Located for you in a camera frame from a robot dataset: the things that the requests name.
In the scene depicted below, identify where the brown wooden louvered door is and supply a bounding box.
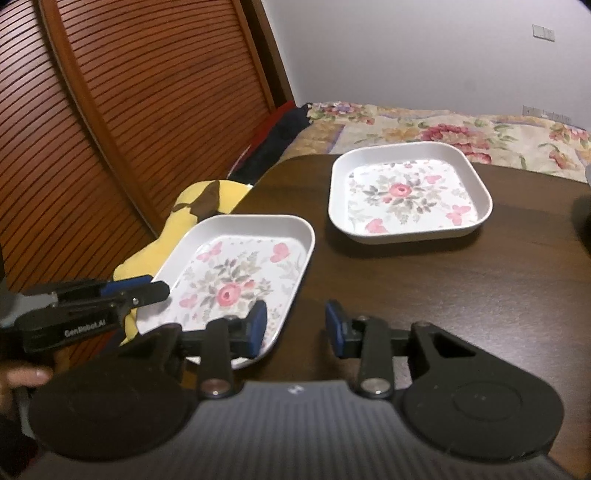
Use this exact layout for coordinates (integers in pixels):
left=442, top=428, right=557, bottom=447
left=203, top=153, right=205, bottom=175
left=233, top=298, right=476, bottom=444
left=0, top=0, right=297, bottom=297

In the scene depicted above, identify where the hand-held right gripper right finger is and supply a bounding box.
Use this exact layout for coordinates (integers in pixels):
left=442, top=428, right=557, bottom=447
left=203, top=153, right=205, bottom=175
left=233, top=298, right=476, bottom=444
left=324, top=300, right=477, bottom=401

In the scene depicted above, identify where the white floral square plate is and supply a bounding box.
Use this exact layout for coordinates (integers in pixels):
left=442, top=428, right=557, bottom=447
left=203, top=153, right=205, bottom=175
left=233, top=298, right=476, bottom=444
left=136, top=213, right=317, bottom=371
left=326, top=141, right=494, bottom=245

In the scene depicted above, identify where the person's left hand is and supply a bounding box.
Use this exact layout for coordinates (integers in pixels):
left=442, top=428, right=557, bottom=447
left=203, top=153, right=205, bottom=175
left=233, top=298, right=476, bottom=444
left=0, top=366, right=55, bottom=416

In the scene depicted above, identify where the dark cloth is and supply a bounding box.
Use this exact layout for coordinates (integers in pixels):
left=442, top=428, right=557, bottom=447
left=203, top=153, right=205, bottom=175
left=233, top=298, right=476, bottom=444
left=228, top=100, right=311, bottom=188

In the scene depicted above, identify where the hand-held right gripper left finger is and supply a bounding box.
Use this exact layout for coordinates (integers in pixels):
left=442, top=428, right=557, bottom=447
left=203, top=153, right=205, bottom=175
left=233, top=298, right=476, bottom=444
left=117, top=300, right=269, bottom=401

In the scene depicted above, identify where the floral blanket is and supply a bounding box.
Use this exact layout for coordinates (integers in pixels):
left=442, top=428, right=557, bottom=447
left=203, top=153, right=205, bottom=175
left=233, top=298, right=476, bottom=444
left=281, top=100, right=591, bottom=186

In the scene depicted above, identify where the yellow plush toy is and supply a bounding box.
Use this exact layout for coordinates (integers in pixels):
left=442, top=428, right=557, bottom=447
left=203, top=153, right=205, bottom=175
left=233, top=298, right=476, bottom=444
left=113, top=179, right=253, bottom=348

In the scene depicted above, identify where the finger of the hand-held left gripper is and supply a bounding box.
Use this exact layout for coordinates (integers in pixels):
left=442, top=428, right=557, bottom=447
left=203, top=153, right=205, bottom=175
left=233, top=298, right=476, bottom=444
left=24, top=275, right=154, bottom=303
left=48, top=281, right=170, bottom=320

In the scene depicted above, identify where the wall socket strip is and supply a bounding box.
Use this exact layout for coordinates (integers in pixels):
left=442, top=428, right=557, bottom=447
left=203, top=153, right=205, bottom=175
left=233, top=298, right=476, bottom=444
left=522, top=104, right=574, bottom=125

